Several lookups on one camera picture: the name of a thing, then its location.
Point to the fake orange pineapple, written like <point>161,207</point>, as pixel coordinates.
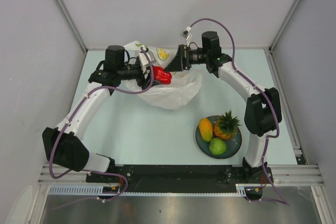
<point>226,126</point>

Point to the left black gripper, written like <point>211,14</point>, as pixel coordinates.
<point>146,82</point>

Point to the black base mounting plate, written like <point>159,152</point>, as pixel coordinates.
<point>190,176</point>

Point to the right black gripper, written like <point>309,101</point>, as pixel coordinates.
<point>181,61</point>

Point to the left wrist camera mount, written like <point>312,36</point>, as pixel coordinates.
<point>145,57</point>

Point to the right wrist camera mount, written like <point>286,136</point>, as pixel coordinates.
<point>187,35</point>

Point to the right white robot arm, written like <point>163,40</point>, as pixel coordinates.
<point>263,109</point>

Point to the white slotted cable duct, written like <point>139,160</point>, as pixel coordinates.
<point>109,191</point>

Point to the fake red bell pepper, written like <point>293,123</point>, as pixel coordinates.
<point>161,76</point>

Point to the fake orange green mango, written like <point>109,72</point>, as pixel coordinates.
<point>206,129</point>

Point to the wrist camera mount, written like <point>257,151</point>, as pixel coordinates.
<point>187,35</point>
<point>145,57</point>

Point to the dark blue ceramic plate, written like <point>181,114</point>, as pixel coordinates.
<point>233,145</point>

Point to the fake green lime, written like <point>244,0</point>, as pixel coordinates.
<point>217,146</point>

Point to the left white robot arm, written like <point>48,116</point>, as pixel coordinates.
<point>63,144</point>

